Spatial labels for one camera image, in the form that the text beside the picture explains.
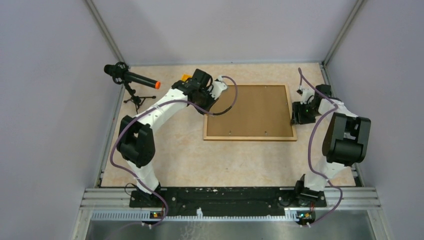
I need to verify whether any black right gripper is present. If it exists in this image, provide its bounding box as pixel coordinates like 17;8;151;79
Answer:
290;101;322;126

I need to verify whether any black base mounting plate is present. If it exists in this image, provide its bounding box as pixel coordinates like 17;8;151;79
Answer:
129;186;327;217

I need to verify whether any yellow plastic box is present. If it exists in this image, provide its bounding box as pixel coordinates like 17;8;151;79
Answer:
181;74;192;82

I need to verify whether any wooden picture frame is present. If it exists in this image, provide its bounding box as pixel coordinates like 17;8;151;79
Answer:
203;83;298;142

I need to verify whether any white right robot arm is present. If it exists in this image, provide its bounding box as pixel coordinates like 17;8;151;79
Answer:
290;84;372;206

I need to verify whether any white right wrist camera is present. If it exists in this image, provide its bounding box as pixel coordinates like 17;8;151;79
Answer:
296;87;307;96

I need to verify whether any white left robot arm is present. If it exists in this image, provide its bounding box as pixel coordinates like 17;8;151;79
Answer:
116;69;228;207

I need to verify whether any aluminium front rail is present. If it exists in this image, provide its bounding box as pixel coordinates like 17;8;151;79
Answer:
72;186;394;240

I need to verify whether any black microphone orange tip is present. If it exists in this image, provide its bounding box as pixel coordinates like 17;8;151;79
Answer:
103;61;161;90

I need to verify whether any black mini tripod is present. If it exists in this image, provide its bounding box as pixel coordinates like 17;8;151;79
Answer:
123;83;157;114

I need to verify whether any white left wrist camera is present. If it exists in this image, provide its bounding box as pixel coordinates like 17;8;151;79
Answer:
209;78;228;100

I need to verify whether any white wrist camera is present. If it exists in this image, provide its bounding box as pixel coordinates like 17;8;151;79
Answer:
296;87;307;96
209;78;228;100

